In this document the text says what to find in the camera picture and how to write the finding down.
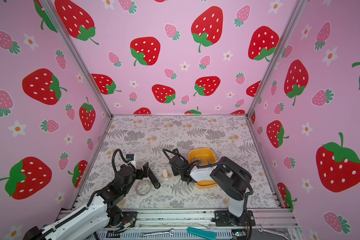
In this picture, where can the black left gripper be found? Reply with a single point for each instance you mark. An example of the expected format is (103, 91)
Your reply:
(141, 175)

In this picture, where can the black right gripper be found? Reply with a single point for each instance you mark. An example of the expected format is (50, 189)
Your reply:
(174, 172)

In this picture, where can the pink white stapler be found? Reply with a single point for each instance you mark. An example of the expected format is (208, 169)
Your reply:
(165, 174)

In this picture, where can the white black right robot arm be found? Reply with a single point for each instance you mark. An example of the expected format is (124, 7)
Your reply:
(229, 176)

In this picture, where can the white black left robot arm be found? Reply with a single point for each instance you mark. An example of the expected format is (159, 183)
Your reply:
(101, 210)

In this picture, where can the clear tape roll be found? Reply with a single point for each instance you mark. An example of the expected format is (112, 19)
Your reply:
(143, 188)

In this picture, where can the yellow plastic tray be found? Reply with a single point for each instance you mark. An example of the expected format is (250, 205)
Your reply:
(202, 163)

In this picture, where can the silver wrench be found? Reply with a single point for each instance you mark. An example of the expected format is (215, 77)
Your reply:
(158, 233)
(284, 235)

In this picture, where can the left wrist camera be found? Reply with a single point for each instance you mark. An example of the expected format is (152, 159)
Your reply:
(130, 158)

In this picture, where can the teal handled tool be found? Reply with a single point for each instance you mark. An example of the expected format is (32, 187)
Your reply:
(208, 235)

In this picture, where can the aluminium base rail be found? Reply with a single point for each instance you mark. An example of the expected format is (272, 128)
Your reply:
(152, 220)

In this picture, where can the aluminium corner post left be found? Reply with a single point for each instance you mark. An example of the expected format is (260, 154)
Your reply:
(66, 38)

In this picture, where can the aluminium corner post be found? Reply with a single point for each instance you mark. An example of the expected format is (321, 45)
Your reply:
(284, 39)
(66, 38)

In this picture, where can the aluminium corner post right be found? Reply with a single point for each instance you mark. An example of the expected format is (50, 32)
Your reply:
(284, 39)

